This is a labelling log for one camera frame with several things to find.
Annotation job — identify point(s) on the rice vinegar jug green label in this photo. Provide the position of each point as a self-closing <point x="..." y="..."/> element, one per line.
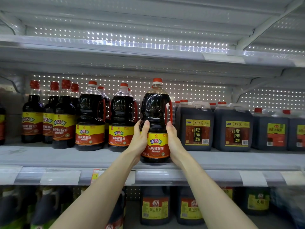
<point x="45" y="212"/>

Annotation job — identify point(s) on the dark jug yellow green label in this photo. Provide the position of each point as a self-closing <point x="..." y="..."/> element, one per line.
<point x="258" y="201"/>

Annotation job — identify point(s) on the person's right hand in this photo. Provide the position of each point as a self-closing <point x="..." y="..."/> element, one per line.
<point x="176" y="147"/>

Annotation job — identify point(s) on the person's left hand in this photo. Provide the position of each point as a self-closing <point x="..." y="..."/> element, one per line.
<point x="138" y="143"/>

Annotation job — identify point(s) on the row of dark red-capped bottles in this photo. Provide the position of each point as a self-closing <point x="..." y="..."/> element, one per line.
<point x="90" y="133"/>

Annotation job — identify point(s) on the dark jug red yellow label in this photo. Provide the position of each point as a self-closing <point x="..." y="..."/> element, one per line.
<point x="228" y="192"/>

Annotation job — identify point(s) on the person's right forearm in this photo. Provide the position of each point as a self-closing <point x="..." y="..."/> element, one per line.
<point x="214" y="200"/>

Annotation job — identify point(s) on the slim soy sauce bottle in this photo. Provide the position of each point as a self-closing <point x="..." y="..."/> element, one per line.
<point x="64" y="126"/>

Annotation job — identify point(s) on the white metal store shelving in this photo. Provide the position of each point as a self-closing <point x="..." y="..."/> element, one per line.
<point x="47" y="157"/>

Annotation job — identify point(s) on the person's left forearm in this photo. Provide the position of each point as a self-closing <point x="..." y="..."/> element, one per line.
<point x="90" y="200"/>

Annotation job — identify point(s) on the black jug brown gold label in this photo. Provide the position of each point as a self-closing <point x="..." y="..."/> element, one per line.
<point x="236" y="136"/>
<point x="198" y="133"/>

